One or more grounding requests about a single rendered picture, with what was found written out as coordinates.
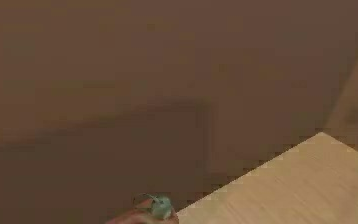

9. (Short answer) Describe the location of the light wooden table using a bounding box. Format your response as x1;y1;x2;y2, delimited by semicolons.
175;131;358;224

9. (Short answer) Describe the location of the green round decoration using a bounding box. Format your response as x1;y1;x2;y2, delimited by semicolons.
132;192;173;221

